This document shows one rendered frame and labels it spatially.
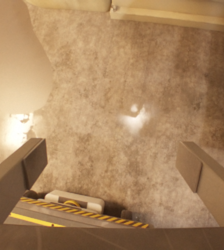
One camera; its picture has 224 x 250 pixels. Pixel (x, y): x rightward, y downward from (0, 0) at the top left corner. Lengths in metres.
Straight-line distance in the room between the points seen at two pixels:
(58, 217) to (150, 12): 1.04
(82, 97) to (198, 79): 0.62
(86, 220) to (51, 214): 0.12
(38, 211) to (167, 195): 0.58
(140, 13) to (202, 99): 0.57
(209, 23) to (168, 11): 0.22
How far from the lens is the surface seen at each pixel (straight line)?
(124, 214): 0.82
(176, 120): 0.92
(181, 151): 0.16
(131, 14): 1.09
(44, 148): 0.16
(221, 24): 1.14
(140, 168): 0.89
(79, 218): 0.63
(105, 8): 1.16
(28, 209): 0.70
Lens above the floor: 0.89
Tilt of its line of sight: 81 degrees down
